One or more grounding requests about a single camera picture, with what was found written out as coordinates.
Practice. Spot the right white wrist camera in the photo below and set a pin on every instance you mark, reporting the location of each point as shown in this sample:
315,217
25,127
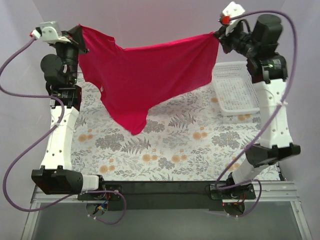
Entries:
231,11

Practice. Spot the aluminium frame rail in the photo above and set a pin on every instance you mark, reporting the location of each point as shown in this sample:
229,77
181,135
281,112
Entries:
274,214

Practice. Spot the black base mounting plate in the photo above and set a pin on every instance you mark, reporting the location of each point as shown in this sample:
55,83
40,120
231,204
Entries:
174,195

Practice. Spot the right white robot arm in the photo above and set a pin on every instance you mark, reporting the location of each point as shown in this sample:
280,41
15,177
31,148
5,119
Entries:
272,82

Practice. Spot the floral patterned table mat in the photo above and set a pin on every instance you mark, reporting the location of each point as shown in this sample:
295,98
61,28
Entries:
185,139

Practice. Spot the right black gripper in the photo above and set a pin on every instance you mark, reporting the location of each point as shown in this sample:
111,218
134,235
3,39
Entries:
223,38

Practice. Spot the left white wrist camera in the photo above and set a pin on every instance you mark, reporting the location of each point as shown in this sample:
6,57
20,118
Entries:
50,33

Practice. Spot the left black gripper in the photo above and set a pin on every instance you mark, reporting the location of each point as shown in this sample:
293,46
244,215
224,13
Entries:
75,37

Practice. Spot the white plastic basket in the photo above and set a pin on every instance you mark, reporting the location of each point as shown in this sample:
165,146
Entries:
234,90

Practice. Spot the magenta t shirt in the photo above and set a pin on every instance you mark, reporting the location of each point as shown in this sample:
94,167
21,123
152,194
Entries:
133,80

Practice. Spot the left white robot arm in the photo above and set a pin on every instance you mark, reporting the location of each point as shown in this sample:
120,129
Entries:
60,70

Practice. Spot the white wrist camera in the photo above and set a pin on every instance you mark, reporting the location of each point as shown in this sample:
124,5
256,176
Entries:
50,33
231,11

